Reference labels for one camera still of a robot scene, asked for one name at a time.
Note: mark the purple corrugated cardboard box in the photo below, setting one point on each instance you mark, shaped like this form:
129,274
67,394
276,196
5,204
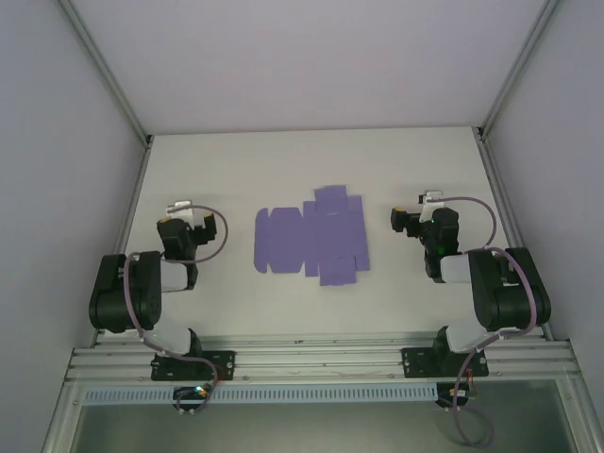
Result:
283,240

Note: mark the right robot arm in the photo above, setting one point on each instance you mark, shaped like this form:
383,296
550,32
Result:
509,292

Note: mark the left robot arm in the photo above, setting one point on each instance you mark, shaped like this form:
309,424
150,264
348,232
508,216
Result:
118,292

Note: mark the grey metal floor panel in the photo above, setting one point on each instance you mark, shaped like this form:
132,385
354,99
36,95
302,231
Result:
307,429

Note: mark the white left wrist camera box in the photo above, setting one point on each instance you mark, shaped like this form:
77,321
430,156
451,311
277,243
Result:
179,208

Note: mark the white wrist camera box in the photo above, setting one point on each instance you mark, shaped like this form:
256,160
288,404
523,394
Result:
179,208
431,196

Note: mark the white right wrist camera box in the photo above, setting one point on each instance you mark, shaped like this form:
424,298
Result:
431,196

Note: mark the aluminium table side rail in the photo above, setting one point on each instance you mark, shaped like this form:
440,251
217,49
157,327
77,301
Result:
137,189

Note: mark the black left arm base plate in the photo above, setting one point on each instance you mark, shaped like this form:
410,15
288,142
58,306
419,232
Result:
222,365

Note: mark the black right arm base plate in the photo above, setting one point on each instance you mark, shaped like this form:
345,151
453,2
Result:
417,363

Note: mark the aluminium frame post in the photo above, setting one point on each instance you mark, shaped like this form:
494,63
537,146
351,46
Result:
519,71
106,71

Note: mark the aluminium mounting rail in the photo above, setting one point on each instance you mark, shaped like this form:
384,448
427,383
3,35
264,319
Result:
307,363

